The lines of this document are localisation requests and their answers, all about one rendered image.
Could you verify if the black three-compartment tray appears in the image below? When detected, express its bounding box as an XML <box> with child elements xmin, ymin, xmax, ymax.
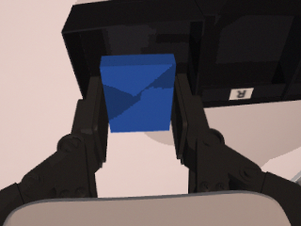
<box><xmin>61</xmin><ymin>0</ymin><xmax>301</xmax><ymax>108</ymax></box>

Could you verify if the blue block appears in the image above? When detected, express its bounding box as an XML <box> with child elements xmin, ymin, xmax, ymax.
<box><xmin>100</xmin><ymin>54</ymin><xmax>176</xmax><ymax>133</ymax></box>

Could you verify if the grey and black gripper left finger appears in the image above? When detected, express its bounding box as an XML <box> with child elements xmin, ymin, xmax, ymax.
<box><xmin>0</xmin><ymin>76</ymin><xmax>109</xmax><ymax>226</ymax></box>

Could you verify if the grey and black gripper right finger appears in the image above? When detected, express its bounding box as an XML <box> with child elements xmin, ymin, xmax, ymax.
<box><xmin>170</xmin><ymin>73</ymin><xmax>301</xmax><ymax>226</ymax></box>

